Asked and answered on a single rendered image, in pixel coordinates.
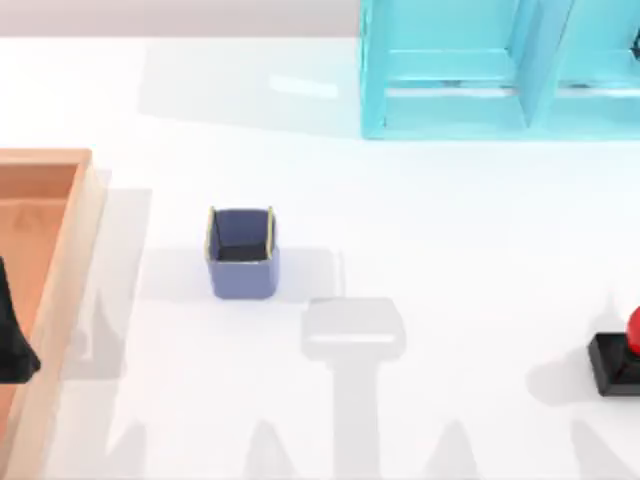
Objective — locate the blue square cup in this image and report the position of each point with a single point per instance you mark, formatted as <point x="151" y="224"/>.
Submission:
<point x="243" y="277"/>

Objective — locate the light blue rack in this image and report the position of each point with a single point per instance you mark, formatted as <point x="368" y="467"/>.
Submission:
<point x="450" y="110"/>

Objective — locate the shallow salmon-coloured box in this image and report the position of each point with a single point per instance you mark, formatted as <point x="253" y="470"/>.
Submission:
<point x="55" y="280"/>

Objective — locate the red trophy with black base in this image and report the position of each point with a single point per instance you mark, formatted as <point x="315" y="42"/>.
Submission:
<point x="612" y="365"/>

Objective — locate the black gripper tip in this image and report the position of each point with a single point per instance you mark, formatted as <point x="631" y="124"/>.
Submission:
<point x="11" y="350"/>

